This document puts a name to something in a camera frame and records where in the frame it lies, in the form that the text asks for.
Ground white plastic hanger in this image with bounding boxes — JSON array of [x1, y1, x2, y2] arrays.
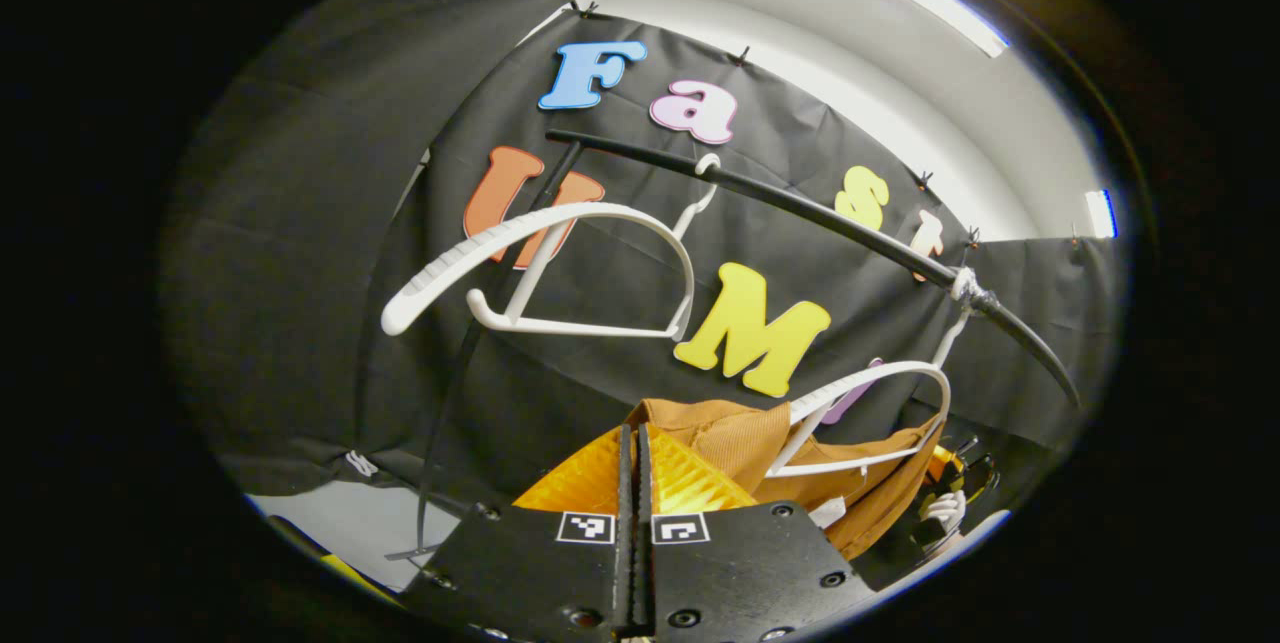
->
[[379, 152, 722, 342], [764, 307, 974, 480]]

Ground black clothes rack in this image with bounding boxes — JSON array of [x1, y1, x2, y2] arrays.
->
[[384, 128, 1084, 563]]

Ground brown shirt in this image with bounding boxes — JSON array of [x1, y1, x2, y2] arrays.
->
[[624, 397, 947, 562]]

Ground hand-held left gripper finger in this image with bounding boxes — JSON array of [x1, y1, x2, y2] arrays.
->
[[398, 422, 639, 643], [637, 425, 881, 643]]

